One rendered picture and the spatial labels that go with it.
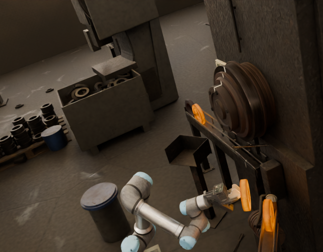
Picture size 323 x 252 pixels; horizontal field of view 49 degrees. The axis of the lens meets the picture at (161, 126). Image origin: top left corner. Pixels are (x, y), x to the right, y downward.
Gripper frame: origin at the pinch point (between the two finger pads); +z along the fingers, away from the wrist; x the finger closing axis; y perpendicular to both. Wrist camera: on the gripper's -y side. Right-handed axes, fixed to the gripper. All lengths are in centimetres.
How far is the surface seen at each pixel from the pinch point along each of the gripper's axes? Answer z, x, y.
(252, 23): 35, 44, 63
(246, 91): 18, 31, 36
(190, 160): -49, 71, -13
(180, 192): -94, 109, -64
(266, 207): 7.1, -5.5, -8.6
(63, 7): -508, 895, 165
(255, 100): 20.8, 29.8, 30.1
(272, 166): 12.5, 24.8, -8.4
